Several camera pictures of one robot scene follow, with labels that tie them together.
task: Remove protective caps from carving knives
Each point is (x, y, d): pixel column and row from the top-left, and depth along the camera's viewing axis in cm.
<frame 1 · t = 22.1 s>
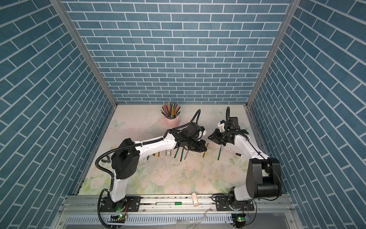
left hand: (210, 152, 82), fingers closed
right hand: (210, 138, 87), fingers closed
pink cup of coloured pencils: (169, 111, 101), point 14 cm above the table
green carving knife: (218, 156, 93), on the table
silver carving knife: (186, 155, 93), on the table
dark green carving knife: (181, 154, 93), on the table

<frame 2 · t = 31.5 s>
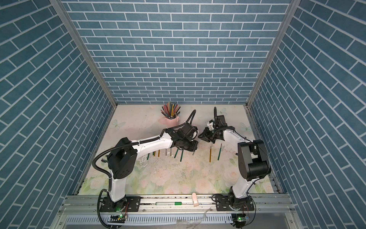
left hand: (200, 150, 86), fingers closed
right hand: (200, 136, 92), fingers closed
yellow carving knife: (210, 151, 96), on the table
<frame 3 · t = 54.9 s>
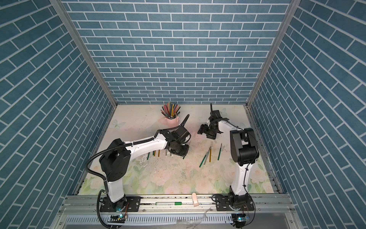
left hand: (189, 155, 86), fingers closed
right hand: (202, 134, 100), fingers open
dark green carving knife: (202, 161, 91), on the table
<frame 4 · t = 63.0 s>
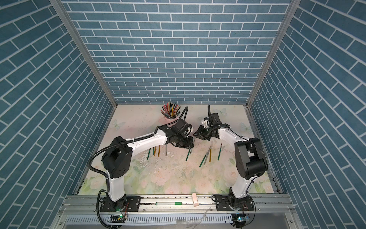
left hand: (197, 147, 85), fingers closed
right hand: (194, 135, 91), fingers closed
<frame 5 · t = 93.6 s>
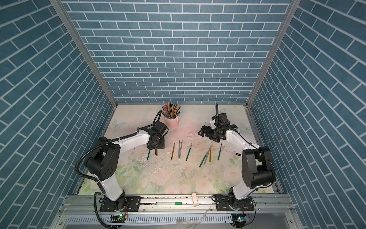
left hand: (163, 146, 94), fingers open
right hand: (205, 135, 91), fingers open
yellow knife left row: (172, 153, 95), on the table
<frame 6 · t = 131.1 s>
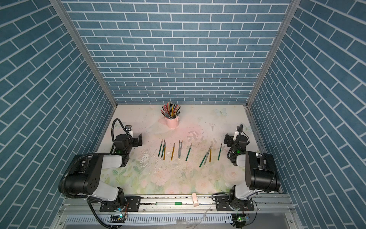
left hand: (136, 133, 94), fingers open
right hand: (235, 135, 95), fingers open
yellow knife left row 2: (164, 152, 94), on the table
far left green knife 2: (160, 147, 98), on the table
